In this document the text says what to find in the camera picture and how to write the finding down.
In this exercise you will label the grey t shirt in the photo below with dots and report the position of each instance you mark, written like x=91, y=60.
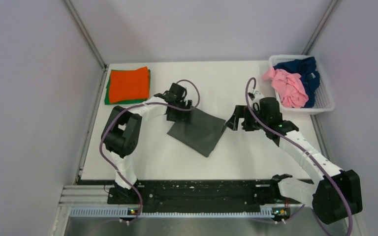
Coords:
x=202, y=133

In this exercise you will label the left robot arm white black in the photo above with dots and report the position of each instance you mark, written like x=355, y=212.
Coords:
x=120, y=136

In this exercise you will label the pink t shirt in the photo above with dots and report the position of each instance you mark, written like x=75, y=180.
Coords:
x=289, y=87

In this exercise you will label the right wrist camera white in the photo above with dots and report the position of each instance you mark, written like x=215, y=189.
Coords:
x=254, y=96

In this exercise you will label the white plastic basket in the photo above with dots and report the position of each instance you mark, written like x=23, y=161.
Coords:
x=324, y=101

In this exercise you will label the aluminium frame rail right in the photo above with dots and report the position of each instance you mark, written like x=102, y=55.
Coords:
x=333, y=5

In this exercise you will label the orange folded t shirt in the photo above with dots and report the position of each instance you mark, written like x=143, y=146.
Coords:
x=129, y=84

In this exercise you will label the navy blue t shirt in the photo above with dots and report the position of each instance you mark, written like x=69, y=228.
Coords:
x=309, y=76

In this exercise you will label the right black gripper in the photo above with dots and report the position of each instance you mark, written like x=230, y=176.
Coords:
x=241, y=111

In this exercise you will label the aluminium frame rail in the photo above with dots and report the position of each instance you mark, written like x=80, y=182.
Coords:
x=73, y=12
x=333, y=5

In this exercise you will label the green folded t shirt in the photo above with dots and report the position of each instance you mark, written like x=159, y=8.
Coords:
x=107, y=97

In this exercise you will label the aluminium frame rail left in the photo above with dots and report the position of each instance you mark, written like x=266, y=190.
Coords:
x=73, y=12

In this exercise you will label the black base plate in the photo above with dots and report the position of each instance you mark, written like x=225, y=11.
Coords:
x=199, y=196

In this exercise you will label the white slotted cable duct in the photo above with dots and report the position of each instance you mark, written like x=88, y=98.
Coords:
x=130, y=212

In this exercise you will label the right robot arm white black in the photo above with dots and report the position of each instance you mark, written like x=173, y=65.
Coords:
x=333, y=194

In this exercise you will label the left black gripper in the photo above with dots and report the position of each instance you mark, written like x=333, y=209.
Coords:
x=184, y=116

